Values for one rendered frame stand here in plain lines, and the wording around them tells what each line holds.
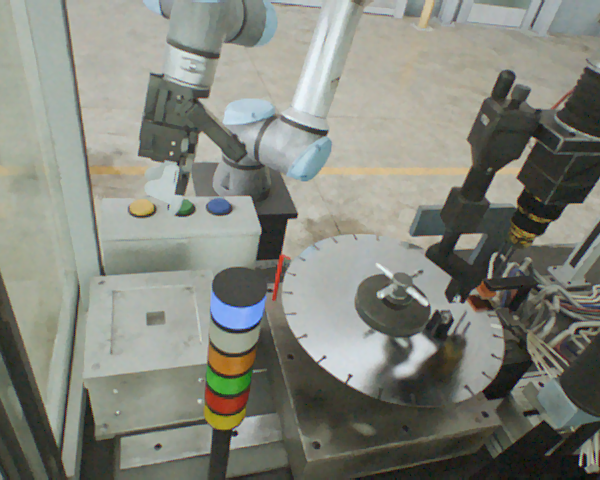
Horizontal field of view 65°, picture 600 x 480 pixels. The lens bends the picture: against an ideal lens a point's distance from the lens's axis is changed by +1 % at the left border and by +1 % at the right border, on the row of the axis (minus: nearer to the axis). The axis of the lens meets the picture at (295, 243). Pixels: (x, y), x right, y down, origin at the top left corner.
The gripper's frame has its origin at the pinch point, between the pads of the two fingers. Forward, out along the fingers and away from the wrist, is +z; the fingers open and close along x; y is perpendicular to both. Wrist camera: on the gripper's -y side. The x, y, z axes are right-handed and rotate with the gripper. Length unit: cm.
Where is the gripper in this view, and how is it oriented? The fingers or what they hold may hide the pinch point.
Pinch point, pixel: (175, 205)
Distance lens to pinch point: 79.3
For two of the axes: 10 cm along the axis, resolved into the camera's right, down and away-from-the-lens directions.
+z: -3.0, 8.4, 4.4
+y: -9.2, -1.4, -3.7
